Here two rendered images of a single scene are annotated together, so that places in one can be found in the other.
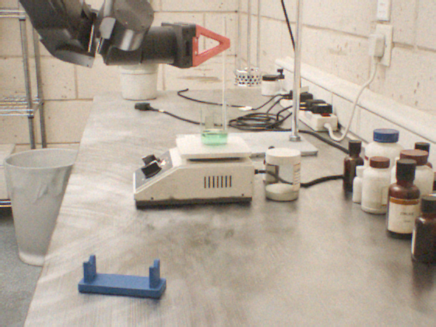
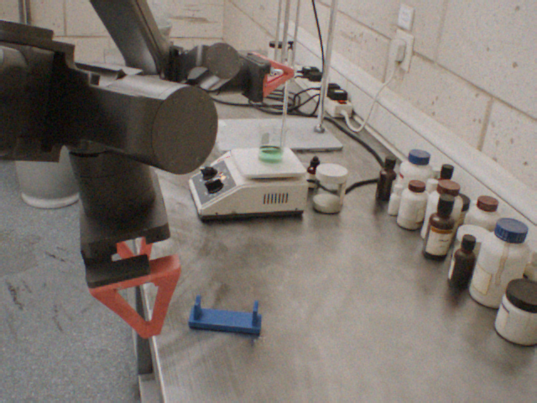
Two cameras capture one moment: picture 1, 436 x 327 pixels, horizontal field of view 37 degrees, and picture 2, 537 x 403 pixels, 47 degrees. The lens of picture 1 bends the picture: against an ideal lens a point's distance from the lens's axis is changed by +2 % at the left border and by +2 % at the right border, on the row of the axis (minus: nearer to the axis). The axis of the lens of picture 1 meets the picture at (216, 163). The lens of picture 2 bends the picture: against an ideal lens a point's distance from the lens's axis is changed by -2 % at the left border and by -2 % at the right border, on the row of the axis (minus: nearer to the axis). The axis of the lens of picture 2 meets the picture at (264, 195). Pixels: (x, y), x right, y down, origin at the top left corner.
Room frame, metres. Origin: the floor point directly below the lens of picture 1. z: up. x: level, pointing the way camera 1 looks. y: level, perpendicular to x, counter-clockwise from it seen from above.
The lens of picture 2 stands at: (0.02, 0.19, 1.30)
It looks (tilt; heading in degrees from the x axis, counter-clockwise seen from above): 26 degrees down; 350
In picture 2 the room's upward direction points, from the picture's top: 5 degrees clockwise
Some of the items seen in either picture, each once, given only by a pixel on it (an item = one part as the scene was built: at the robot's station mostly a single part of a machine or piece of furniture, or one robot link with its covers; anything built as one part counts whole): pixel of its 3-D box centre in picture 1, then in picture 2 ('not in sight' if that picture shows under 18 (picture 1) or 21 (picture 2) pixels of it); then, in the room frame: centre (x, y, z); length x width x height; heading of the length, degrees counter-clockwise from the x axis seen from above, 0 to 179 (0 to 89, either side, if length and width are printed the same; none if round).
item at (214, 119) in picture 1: (216, 124); (273, 143); (1.07, 0.00, 0.87); 0.06 x 0.05 x 0.08; 50
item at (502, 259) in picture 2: not in sight; (501, 261); (0.76, -0.31, 0.81); 0.07 x 0.07 x 0.13
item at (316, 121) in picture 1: (305, 109); (318, 88); (1.77, -0.25, 0.77); 0.40 x 0.06 x 0.04; 8
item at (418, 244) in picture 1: (427, 228); (463, 259); (0.80, -0.27, 0.79); 0.03 x 0.03 x 0.08
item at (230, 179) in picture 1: (197, 171); (252, 183); (1.07, 0.03, 0.79); 0.22 x 0.13 x 0.08; 97
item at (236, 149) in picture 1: (212, 146); (268, 162); (1.08, 0.01, 0.83); 0.12 x 0.12 x 0.01; 7
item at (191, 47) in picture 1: (200, 43); (266, 72); (1.06, 0.03, 1.01); 0.09 x 0.07 x 0.07; 113
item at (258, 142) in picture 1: (243, 144); (272, 133); (1.43, -0.06, 0.76); 0.30 x 0.20 x 0.01; 98
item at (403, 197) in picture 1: (403, 198); (440, 226); (0.89, -0.27, 0.80); 0.04 x 0.04 x 0.11
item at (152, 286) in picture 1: (121, 274); (226, 312); (0.71, 0.11, 0.77); 0.10 x 0.03 x 0.04; 79
